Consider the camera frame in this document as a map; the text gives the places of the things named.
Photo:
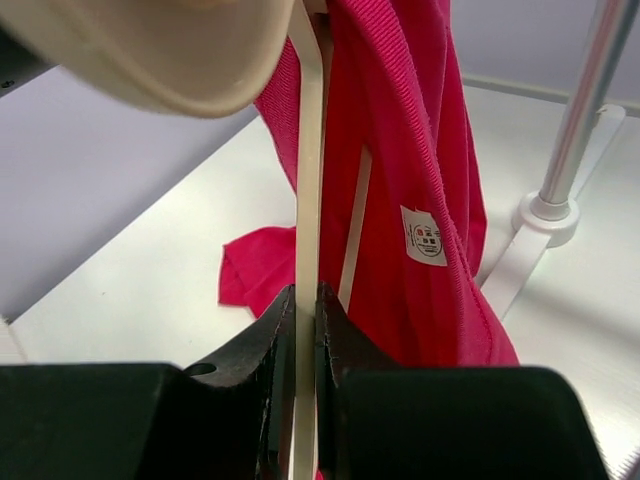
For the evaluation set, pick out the white clothes rack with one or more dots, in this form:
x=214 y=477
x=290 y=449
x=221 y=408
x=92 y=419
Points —
x=549 y=218

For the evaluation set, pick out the beige wooden hanger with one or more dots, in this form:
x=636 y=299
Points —
x=209 y=59

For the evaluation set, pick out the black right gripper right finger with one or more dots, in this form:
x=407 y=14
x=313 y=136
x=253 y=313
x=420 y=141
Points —
x=379 y=420

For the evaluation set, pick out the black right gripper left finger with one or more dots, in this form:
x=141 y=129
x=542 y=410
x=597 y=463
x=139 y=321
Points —
x=227 y=416

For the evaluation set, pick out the red t shirt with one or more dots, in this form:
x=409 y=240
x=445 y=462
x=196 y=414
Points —
x=395 y=91

